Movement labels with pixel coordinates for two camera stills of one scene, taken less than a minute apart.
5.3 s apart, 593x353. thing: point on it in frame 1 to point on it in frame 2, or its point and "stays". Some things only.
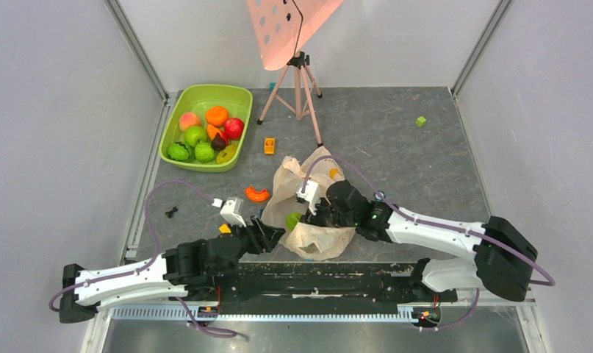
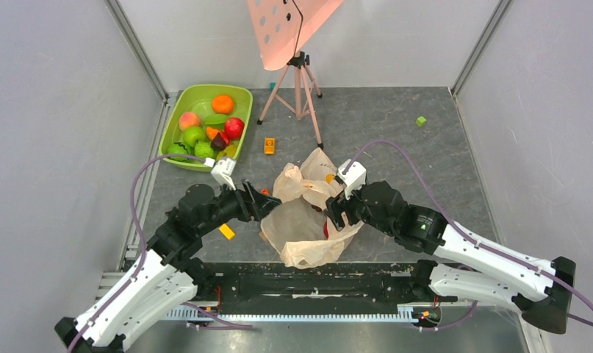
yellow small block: (225, 229) stays
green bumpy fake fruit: (203, 152) stays
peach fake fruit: (189, 119) stays
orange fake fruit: (217, 115) to (223, 104)
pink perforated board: (282, 27) stays
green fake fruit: (178, 151) stays
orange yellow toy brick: (270, 145) stays
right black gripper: (318, 214) to (342, 211)
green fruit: (292, 220) to (216, 120)
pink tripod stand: (289, 91) stays
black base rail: (377, 282) stays
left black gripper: (264, 238) to (250, 209)
